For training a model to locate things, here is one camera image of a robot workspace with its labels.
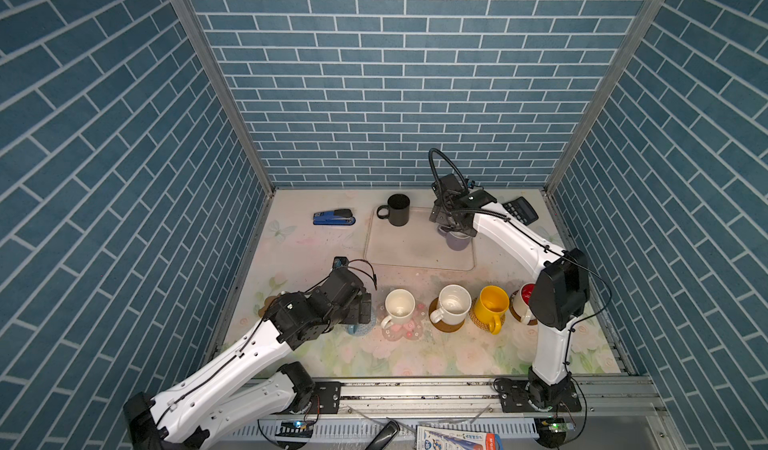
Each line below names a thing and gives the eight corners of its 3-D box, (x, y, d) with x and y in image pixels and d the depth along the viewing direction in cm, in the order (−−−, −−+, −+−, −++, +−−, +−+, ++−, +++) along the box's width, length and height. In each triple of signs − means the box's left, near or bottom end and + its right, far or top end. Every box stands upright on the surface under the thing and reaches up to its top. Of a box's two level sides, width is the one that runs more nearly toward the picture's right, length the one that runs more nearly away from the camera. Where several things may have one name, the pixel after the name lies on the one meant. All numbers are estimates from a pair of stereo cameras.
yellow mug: (468, 329, 87) (476, 317, 79) (476, 296, 93) (483, 281, 86) (494, 339, 85) (504, 327, 77) (500, 304, 92) (510, 290, 84)
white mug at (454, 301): (430, 328, 87) (434, 314, 79) (428, 299, 93) (431, 284, 85) (466, 328, 87) (473, 315, 79) (462, 299, 93) (468, 284, 85)
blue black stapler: (314, 225, 111) (312, 218, 108) (317, 215, 115) (315, 208, 112) (354, 225, 112) (353, 219, 108) (356, 215, 115) (355, 208, 112)
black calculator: (522, 227, 111) (525, 221, 108) (504, 207, 118) (507, 200, 115) (537, 221, 113) (541, 215, 110) (520, 202, 120) (523, 195, 117)
